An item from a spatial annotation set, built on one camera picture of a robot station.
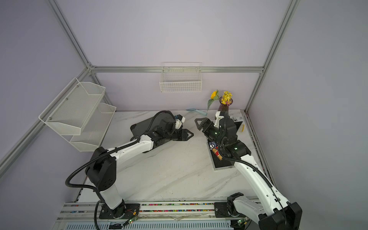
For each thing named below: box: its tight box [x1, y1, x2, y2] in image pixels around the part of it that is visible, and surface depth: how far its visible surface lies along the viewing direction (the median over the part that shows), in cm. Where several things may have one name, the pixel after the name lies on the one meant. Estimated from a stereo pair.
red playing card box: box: [211, 146, 223, 161], surface depth 95 cm
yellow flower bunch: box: [220, 91, 233, 106], surface depth 98 cm
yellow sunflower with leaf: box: [207, 89, 220, 112], surface depth 98 cm
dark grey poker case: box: [130, 110, 171, 137], surface depth 100 cm
